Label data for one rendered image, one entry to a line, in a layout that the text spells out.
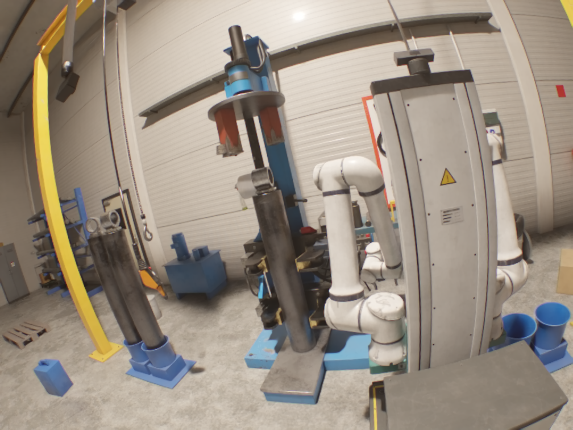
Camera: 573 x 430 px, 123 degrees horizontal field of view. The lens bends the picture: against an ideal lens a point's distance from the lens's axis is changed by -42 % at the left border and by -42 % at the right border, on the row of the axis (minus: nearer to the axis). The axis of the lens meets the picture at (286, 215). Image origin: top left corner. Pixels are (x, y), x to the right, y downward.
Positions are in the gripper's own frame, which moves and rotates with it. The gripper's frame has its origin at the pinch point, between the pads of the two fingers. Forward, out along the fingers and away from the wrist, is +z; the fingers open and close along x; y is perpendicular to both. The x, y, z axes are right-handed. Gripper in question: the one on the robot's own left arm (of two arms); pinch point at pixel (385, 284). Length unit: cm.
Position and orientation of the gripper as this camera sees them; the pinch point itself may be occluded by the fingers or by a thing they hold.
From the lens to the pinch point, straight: 171.3
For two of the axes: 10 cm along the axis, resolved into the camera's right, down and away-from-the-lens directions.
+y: 2.0, -5.8, 7.9
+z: 4.5, 7.7, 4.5
